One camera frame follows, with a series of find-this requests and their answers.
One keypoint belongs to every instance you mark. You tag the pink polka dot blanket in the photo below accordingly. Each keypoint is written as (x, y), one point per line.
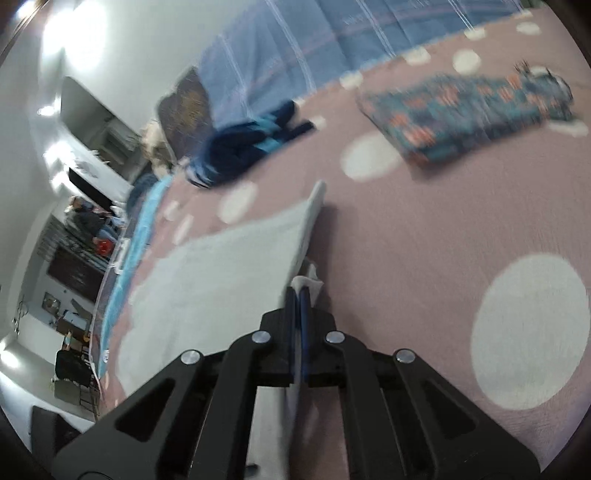
(482, 267)

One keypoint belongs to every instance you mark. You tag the dark tree pattern pillow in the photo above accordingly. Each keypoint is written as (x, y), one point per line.
(184, 116)

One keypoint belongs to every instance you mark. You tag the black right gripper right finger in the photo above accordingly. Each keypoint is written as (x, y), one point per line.
(401, 418)

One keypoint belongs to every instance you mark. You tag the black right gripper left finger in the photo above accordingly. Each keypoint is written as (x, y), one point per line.
(217, 416)

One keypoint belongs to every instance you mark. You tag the navy star pattern garment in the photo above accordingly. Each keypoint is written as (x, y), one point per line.
(232, 150)

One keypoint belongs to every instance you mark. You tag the beige clothes pile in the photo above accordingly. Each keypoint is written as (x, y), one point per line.
(155, 149)

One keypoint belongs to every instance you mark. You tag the light grey t-shirt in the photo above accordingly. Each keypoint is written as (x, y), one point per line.
(208, 292)

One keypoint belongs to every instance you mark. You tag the blue plaid pillow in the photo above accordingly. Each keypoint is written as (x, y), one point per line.
(280, 50)

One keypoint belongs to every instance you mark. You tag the light blue quilt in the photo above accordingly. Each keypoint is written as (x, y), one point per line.
(141, 207)

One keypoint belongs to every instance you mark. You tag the floral patterned small garment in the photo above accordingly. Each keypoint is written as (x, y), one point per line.
(448, 116)

